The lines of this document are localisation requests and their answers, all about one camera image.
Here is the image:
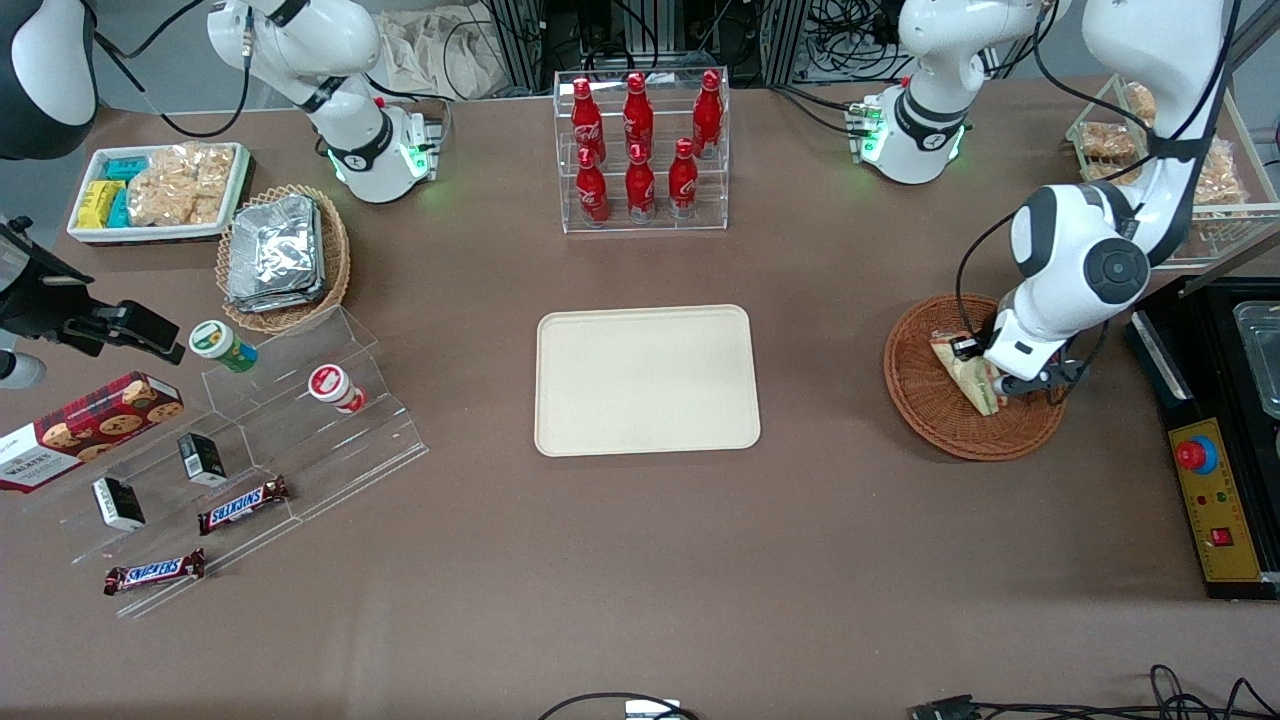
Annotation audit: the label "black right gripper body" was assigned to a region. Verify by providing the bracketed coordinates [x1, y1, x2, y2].
[0, 215, 96, 346]

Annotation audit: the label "triangle sandwich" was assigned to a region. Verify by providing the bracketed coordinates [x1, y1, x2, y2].
[928, 330, 1009, 417]

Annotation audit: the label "round brown wicker basket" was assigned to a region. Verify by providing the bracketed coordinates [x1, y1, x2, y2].
[884, 292, 1068, 462]

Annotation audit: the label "light tan wicker basket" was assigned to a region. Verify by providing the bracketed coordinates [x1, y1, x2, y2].
[216, 184, 352, 335]

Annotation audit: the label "cream plastic tray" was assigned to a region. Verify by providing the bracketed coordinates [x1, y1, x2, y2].
[535, 304, 762, 458]

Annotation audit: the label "green lidded snack can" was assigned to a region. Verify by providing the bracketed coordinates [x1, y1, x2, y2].
[189, 320, 259, 374]

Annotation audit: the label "yellow snack packets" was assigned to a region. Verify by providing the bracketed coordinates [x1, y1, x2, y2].
[77, 180, 126, 230]

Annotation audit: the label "red tartan cookie box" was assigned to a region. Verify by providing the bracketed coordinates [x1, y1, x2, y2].
[0, 371, 185, 493]

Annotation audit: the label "small black box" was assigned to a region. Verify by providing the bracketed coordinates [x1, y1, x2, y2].
[178, 432, 228, 488]
[92, 476, 147, 532]

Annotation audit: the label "clear bag of crackers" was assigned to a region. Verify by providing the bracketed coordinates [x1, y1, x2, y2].
[127, 143, 236, 227]

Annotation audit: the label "black machine with yellow panel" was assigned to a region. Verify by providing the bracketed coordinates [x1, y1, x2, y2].
[1125, 275, 1280, 601]

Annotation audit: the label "silver foil packages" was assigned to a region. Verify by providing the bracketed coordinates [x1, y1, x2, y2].
[226, 194, 327, 314]

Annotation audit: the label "white rectangular plastic bin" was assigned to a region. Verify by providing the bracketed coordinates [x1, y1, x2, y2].
[67, 142, 251, 246]

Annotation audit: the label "red lidded snack can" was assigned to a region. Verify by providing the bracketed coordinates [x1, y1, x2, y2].
[307, 364, 367, 415]

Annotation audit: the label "Snickers chocolate bar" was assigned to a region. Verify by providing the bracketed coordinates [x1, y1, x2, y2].
[197, 476, 291, 536]
[103, 548, 207, 597]

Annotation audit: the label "clear acrylic stepped stand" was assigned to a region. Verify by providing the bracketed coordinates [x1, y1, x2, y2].
[20, 305, 431, 619]

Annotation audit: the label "clear container in machine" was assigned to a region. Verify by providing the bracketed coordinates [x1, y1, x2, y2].
[1232, 300, 1280, 421]

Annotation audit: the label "red cola bottle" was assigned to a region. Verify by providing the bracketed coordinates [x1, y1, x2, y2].
[626, 143, 657, 222]
[571, 77, 607, 166]
[623, 72, 655, 161]
[576, 146, 610, 225]
[693, 69, 724, 159]
[668, 138, 699, 219]

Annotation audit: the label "clear acrylic bottle rack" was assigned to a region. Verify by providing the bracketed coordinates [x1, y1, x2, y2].
[553, 68, 731, 235]

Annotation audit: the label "white cloth bag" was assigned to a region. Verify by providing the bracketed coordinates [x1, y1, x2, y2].
[375, 8, 511, 101]

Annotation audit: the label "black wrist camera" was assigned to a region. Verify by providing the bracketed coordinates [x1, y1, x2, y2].
[1038, 360, 1091, 397]

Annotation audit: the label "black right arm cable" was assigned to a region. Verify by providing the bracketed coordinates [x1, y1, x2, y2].
[93, 0, 253, 139]

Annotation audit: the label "white wire rack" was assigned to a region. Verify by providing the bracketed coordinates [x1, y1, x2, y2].
[1065, 75, 1280, 271]

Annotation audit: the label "black cable with connector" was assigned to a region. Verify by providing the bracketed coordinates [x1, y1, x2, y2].
[910, 664, 1280, 720]

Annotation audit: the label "black cable bundle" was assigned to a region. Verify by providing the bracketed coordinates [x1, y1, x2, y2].
[790, 0, 913, 83]

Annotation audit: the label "black cable with white plug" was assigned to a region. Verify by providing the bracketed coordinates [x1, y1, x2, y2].
[538, 692, 701, 720]

